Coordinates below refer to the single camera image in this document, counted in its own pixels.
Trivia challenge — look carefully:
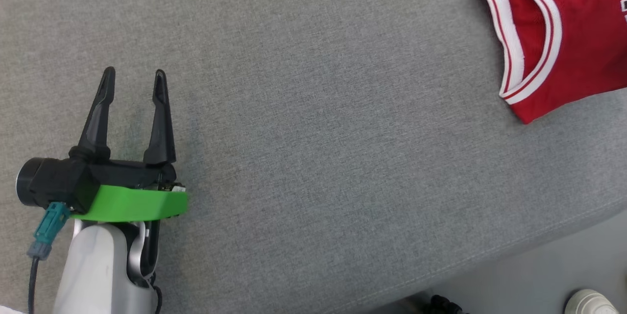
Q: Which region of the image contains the teal left cable connector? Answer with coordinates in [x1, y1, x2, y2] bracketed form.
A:
[27, 201, 71, 261]

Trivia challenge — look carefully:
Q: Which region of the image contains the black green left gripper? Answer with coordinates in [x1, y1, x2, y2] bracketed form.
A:
[69, 67, 189, 222]

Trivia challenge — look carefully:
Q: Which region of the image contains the black knobby object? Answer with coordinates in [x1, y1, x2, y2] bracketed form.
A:
[424, 294, 463, 314]

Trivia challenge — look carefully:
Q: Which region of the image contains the red jersey striped trim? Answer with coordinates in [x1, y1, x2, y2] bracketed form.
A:
[476, 0, 627, 125]

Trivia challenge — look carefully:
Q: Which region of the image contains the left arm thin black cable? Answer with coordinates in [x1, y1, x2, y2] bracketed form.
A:
[28, 257, 41, 314]

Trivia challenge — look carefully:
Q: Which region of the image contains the white rounded object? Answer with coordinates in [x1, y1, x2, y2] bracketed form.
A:
[564, 289, 619, 314]

